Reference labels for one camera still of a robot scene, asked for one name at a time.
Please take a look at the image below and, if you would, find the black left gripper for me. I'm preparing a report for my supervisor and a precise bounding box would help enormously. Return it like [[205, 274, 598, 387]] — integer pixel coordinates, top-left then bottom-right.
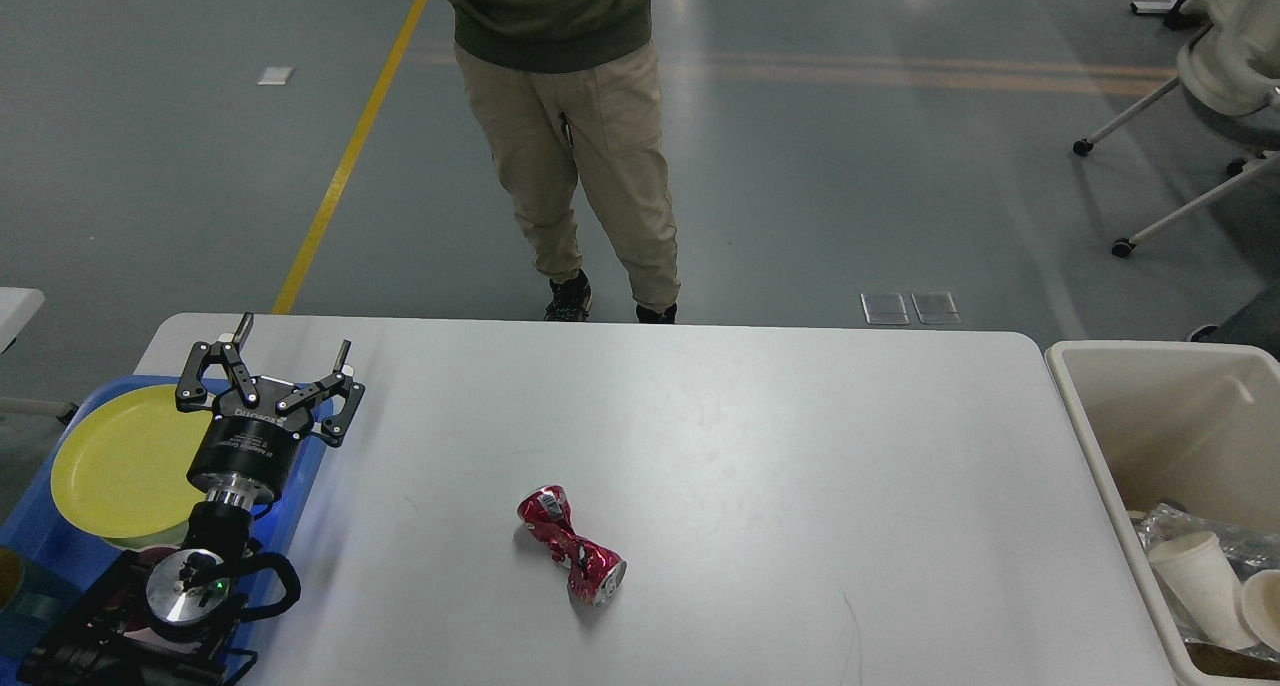
[[175, 312, 366, 512]]

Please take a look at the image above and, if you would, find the yellow plastic plate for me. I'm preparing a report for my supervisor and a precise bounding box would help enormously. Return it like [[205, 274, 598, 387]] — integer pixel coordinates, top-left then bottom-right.
[[50, 385, 210, 539]]

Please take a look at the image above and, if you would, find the dark teal mug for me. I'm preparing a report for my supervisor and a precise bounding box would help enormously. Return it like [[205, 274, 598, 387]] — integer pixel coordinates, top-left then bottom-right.
[[1, 548, 82, 659]]

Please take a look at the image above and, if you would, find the crushed red soda can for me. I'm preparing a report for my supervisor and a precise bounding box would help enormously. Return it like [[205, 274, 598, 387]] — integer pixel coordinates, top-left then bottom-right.
[[516, 485, 628, 608]]

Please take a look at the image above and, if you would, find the white paper cup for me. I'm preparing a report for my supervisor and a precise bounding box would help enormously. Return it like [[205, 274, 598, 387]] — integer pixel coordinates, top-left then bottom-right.
[[1240, 570, 1279, 651], [1147, 531, 1260, 651]]

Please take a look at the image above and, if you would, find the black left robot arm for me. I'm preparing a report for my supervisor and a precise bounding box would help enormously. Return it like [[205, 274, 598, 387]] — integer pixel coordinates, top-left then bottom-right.
[[17, 314, 365, 685]]

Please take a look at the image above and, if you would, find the pale green plate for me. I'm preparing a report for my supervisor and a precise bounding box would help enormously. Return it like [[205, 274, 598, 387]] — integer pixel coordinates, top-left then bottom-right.
[[102, 520, 189, 552]]

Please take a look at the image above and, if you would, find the blue plastic tray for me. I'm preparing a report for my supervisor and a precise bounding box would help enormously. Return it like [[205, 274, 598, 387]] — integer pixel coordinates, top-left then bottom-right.
[[0, 374, 337, 686]]

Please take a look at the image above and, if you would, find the white side table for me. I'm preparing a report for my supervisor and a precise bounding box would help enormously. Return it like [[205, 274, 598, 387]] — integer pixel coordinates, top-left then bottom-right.
[[0, 285, 46, 353]]

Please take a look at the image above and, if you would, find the person in green sweater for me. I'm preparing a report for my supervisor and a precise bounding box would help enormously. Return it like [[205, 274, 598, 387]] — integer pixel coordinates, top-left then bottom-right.
[[447, 0, 681, 325]]

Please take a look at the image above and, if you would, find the beige plastic bin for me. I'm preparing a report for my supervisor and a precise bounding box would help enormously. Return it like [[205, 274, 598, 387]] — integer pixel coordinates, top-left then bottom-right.
[[1046, 340, 1279, 685]]

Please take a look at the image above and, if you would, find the person in dark clothes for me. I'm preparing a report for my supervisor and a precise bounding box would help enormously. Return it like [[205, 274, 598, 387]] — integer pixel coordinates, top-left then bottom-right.
[[1184, 282, 1279, 361]]

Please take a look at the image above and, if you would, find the office chair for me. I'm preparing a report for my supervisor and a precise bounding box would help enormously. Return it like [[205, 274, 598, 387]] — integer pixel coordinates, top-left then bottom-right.
[[1068, 76, 1277, 259]]

